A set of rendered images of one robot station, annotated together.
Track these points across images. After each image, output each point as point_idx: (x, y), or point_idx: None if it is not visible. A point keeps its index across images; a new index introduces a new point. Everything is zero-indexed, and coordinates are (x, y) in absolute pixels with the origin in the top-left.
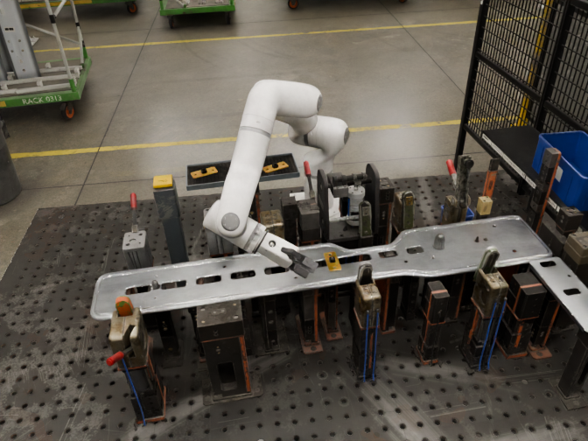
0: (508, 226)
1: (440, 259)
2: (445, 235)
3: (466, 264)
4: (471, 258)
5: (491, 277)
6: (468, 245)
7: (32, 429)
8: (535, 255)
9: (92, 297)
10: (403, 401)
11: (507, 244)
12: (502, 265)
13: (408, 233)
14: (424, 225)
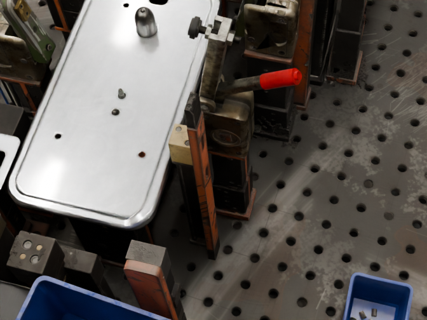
0: (125, 180)
1: (114, 13)
2: (166, 56)
3: (78, 42)
4: (86, 57)
5: (1, 18)
6: (119, 75)
7: None
8: (26, 160)
9: None
10: (49, 14)
11: (79, 138)
12: (43, 96)
13: (210, 4)
14: (406, 268)
